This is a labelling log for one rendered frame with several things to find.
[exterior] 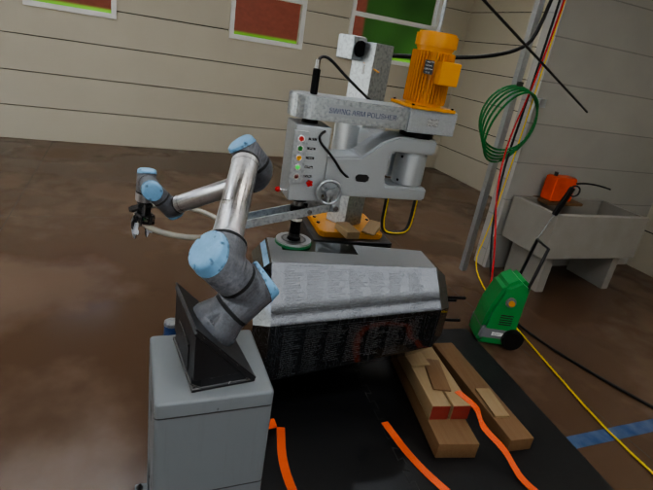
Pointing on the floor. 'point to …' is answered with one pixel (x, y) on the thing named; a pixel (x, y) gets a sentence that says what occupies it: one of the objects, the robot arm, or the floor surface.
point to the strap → (406, 452)
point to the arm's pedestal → (205, 425)
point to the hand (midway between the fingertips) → (140, 234)
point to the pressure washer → (504, 306)
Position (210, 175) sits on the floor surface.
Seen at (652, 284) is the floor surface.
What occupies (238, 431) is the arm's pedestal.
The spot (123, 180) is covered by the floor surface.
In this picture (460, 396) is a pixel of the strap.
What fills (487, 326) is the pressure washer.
